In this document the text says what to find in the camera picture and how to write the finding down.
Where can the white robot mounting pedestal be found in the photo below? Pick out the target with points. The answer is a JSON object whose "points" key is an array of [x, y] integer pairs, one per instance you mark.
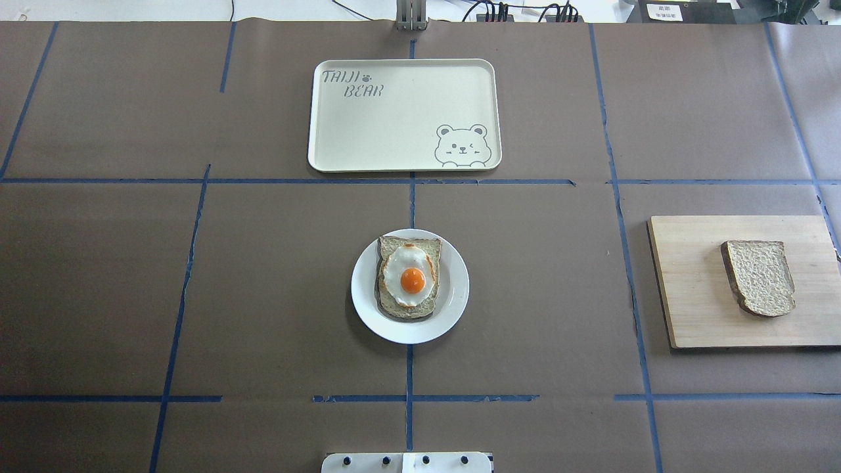
{"points": [[453, 461]]}

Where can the aluminium frame post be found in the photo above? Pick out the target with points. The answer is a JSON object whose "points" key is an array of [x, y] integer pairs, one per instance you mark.
{"points": [[411, 15]]}

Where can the wooden cutting board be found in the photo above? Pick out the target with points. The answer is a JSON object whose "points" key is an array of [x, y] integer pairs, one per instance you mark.
{"points": [[700, 308]]}

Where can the fried egg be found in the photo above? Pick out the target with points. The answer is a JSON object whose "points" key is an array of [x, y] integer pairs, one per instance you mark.
{"points": [[408, 276]]}

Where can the bread slice under egg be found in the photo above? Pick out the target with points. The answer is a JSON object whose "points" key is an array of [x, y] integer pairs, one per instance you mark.
{"points": [[386, 245]]}

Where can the cream bear serving tray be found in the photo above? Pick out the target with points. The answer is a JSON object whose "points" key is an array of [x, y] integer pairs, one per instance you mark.
{"points": [[378, 116]]}

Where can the orange black adapter far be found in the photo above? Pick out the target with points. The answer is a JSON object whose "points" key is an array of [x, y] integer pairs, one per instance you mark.
{"points": [[495, 13]]}

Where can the black rectangular box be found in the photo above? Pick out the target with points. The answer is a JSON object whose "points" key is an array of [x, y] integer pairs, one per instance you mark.
{"points": [[681, 12]]}

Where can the brown bread slice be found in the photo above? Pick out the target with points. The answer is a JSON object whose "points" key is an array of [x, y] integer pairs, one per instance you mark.
{"points": [[759, 276]]}

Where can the white round plate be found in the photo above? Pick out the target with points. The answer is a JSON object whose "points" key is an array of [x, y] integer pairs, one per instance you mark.
{"points": [[453, 293]]}

